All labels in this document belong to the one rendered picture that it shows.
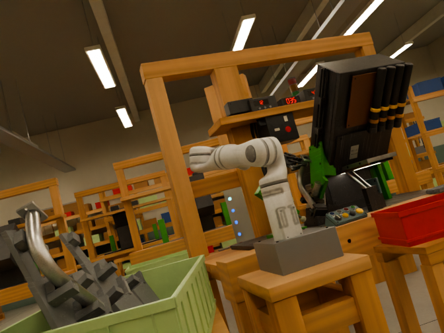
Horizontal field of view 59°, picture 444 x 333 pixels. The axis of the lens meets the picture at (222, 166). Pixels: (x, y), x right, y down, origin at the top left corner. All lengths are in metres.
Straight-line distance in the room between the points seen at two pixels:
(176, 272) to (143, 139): 10.83
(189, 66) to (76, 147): 10.23
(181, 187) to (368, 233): 0.92
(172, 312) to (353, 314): 0.65
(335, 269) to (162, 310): 0.60
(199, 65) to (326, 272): 1.44
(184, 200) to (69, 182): 10.27
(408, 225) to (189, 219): 1.05
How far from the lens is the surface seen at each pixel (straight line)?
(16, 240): 0.91
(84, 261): 1.24
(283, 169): 1.27
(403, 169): 2.68
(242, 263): 1.47
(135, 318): 0.74
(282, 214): 1.24
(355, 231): 1.69
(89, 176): 12.11
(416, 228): 1.49
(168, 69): 2.21
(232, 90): 2.25
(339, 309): 1.22
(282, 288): 1.12
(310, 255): 1.25
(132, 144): 12.08
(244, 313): 1.50
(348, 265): 1.20
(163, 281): 1.35
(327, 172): 1.94
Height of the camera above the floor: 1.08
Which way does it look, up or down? 6 degrees up
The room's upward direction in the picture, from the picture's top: 15 degrees counter-clockwise
